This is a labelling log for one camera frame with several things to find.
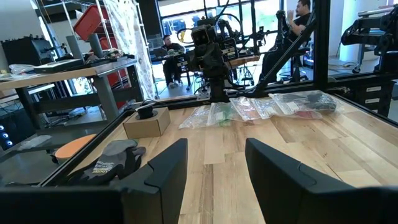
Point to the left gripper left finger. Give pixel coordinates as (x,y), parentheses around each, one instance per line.
(93,205)

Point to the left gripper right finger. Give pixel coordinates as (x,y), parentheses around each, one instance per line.
(311,202)

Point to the green rubber band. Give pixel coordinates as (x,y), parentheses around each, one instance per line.
(227,115)

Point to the wide black rubber band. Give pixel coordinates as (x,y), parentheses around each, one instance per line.
(320,102)

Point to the black robot arm on stand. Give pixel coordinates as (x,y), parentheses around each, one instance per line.
(370,31)

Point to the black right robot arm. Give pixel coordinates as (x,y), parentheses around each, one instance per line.
(219,87)

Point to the person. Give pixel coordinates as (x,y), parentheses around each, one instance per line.
(289,40)
(172,62)

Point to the black work glove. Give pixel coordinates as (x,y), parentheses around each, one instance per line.
(109,165)

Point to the orange disc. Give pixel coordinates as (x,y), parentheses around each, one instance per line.
(73,147)

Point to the black round knob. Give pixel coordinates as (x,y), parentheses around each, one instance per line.
(145,112)

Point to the floral print cloth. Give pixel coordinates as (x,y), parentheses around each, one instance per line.
(130,37)

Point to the small cardboard box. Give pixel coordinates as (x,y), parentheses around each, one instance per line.
(146,126)

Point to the black office chair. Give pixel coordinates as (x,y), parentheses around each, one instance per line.
(298,62)

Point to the red plastic bin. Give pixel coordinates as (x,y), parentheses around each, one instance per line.
(91,21)
(115,77)

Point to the black parts tray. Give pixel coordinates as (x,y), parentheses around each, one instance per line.
(109,57)
(56,65)

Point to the wood-topped grey workbench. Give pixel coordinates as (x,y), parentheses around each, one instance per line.
(105,90)

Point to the black computer blue lights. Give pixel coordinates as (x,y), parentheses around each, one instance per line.
(6,133)

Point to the grey upright cylinder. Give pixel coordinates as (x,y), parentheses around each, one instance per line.
(95,45)
(74,46)

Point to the black drawer cabinet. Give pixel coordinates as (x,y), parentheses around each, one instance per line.
(376,96)

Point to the crumpled clear plastic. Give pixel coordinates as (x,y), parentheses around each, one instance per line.
(21,68)

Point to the black equipment case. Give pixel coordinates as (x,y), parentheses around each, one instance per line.
(28,51)

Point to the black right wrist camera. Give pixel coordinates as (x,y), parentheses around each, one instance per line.
(203,35)

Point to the black aluminium table frame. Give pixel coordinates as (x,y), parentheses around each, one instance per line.
(321,46)

